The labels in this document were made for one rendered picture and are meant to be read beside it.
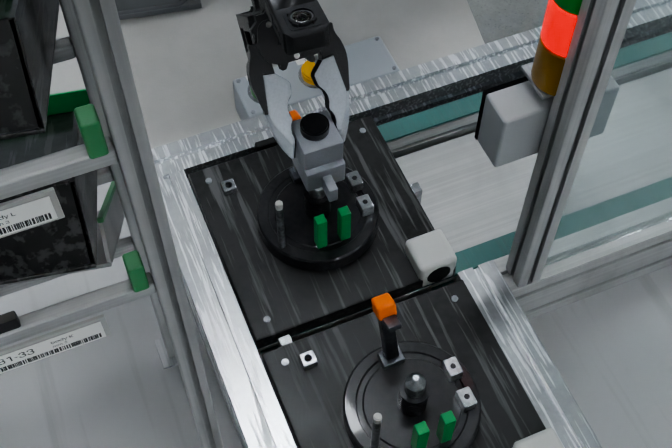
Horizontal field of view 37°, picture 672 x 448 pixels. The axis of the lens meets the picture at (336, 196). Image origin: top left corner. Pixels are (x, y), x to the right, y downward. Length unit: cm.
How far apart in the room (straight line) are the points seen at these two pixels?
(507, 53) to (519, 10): 144
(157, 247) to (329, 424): 40
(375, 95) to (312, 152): 30
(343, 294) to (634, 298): 38
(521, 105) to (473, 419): 32
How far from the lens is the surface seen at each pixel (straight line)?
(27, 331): 74
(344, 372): 107
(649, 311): 128
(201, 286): 114
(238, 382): 108
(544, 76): 90
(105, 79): 55
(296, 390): 106
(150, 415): 119
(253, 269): 113
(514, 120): 92
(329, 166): 103
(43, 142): 95
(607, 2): 80
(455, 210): 124
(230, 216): 117
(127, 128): 60
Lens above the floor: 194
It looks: 55 degrees down
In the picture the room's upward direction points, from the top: straight up
